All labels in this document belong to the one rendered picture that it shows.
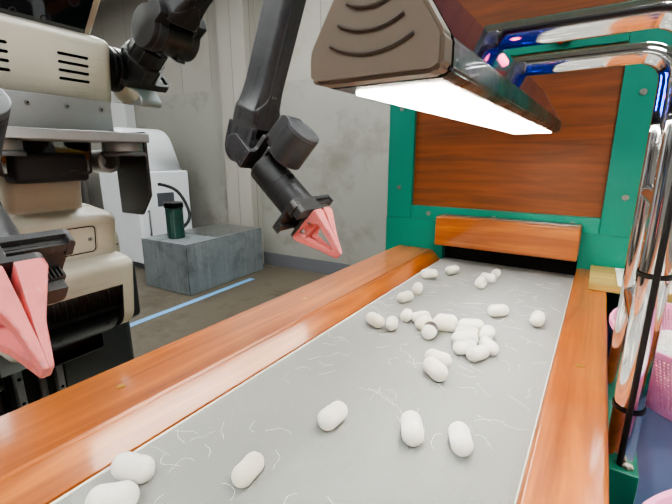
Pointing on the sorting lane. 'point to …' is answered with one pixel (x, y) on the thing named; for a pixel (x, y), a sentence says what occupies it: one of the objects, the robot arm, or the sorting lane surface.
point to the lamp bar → (422, 55)
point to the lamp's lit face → (454, 107)
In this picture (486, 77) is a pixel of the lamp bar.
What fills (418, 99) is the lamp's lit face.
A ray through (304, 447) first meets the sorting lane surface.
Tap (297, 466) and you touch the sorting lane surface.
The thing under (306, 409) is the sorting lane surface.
